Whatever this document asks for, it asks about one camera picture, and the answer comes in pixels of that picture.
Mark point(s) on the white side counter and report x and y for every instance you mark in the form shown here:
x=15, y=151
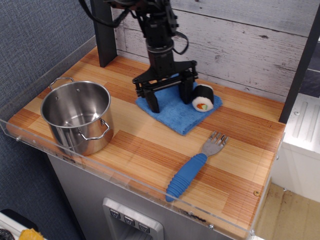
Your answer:
x=297, y=163

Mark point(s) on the grey metal cabinet front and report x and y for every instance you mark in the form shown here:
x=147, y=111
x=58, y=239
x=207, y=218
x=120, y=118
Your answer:
x=86, y=192

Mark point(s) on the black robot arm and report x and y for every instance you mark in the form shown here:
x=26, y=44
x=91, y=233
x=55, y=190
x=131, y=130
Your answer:
x=159, y=25

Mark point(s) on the stainless steel pot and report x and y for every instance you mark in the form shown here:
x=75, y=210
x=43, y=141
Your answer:
x=79, y=116

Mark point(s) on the dark left vertical post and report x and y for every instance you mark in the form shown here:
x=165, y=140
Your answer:
x=104, y=35

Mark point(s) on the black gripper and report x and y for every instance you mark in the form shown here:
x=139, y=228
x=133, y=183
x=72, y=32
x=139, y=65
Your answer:
x=164, y=72

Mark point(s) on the silver control panel with buttons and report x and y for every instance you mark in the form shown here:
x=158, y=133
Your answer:
x=130, y=222

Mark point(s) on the dark vertical post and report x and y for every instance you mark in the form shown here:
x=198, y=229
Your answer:
x=104, y=35
x=304, y=62

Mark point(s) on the clear acrylic table guard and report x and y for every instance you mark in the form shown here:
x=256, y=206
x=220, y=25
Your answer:
x=226, y=193

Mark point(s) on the blue handled metal fork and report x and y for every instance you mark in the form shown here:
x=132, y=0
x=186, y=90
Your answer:
x=186, y=174

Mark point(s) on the dark right vertical post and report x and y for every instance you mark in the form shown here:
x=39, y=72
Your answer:
x=304, y=62

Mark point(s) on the blue cloth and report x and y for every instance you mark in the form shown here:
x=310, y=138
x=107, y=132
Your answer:
x=174, y=113

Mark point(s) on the plush sushi roll toy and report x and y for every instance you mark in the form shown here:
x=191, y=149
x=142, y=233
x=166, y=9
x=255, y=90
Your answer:
x=203, y=98

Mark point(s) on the yellow object at corner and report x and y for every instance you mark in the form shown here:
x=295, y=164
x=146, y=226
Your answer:
x=30, y=234

